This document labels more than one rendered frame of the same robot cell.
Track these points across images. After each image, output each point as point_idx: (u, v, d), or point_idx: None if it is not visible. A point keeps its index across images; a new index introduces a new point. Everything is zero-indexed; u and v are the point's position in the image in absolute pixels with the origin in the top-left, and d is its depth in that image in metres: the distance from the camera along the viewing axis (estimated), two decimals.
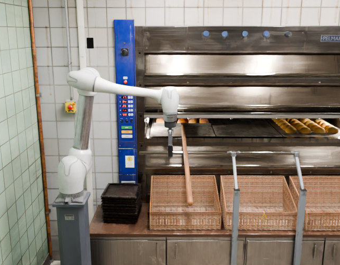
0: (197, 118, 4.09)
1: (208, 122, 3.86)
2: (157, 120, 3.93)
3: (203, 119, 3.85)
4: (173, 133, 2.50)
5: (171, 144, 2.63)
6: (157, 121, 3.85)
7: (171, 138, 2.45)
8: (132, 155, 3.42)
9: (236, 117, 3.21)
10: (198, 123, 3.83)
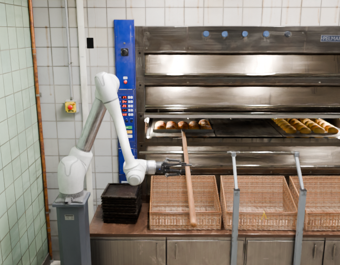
0: (199, 124, 3.85)
1: (211, 129, 3.62)
2: (156, 125, 3.69)
3: (205, 125, 3.61)
4: (168, 170, 2.61)
5: (186, 163, 2.61)
6: (156, 128, 3.61)
7: (173, 175, 2.63)
8: None
9: (236, 117, 3.21)
10: (199, 129, 3.59)
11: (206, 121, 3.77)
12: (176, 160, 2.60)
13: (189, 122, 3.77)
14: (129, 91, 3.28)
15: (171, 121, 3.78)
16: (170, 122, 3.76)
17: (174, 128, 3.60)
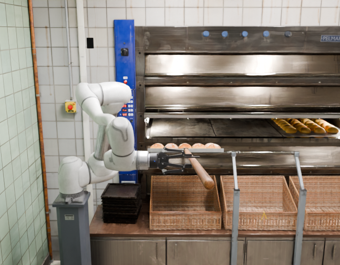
0: None
1: (220, 148, 2.91)
2: None
3: (212, 144, 2.91)
4: (166, 164, 1.87)
5: (192, 154, 1.88)
6: (152, 146, 2.91)
7: (173, 172, 1.87)
8: None
9: (236, 117, 3.21)
10: (206, 148, 2.88)
11: None
12: (178, 150, 1.87)
13: (193, 144, 3.07)
14: None
15: (171, 143, 3.09)
16: None
17: (174, 146, 2.90)
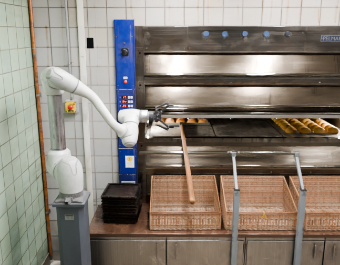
0: None
1: (207, 122, 3.88)
2: None
3: (202, 119, 3.88)
4: (159, 120, 2.79)
5: (173, 104, 2.77)
6: None
7: (161, 128, 2.81)
8: (132, 155, 3.42)
9: (236, 117, 3.21)
10: (196, 122, 3.85)
11: None
12: (164, 103, 2.76)
13: None
14: (129, 91, 3.28)
15: None
16: None
17: (173, 121, 3.87)
